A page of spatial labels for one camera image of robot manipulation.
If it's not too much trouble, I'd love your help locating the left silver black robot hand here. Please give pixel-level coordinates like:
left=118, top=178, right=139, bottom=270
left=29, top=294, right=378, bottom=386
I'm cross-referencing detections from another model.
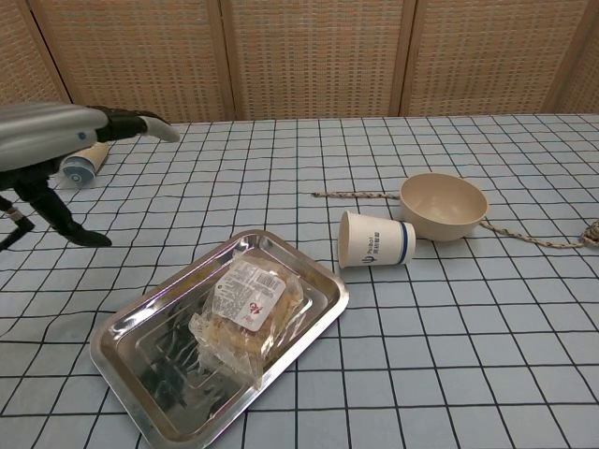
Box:
left=0, top=103, right=182, bottom=249

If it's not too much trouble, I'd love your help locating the clear snack packet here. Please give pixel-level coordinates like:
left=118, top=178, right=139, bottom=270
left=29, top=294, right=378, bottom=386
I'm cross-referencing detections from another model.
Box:
left=188, top=251, right=307, bottom=390

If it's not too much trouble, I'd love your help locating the rectangular metal tray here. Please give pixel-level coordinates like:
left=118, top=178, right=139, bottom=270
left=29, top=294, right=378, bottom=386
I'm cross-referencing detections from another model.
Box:
left=89, top=228, right=351, bottom=444

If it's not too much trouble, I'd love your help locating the mayonnaise squeeze bottle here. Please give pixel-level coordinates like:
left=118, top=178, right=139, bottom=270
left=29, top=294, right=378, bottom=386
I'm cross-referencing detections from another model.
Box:
left=56, top=141, right=110, bottom=190

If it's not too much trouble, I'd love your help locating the woven bamboo folding screen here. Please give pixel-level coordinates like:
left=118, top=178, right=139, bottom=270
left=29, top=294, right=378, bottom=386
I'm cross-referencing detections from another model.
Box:
left=0, top=0, right=599, bottom=125

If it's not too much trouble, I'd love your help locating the blue checked tablecloth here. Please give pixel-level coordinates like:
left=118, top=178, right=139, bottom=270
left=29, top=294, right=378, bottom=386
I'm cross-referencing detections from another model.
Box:
left=0, top=111, right=599, bottom=449

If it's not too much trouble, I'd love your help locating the white paper cup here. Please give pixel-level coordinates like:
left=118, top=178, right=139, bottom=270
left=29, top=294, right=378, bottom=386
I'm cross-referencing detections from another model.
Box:
left=337, top=210, right=417, bottom=269

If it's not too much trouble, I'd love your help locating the beige bowl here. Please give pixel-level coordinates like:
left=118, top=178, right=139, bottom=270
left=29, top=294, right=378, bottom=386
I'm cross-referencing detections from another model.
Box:
left=399, top=172, right=489, bottom=243

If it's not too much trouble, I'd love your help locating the braided speckled rope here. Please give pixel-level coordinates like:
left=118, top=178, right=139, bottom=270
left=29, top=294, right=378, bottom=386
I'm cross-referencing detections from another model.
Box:
left=312, top=190, right=599, bottom=253

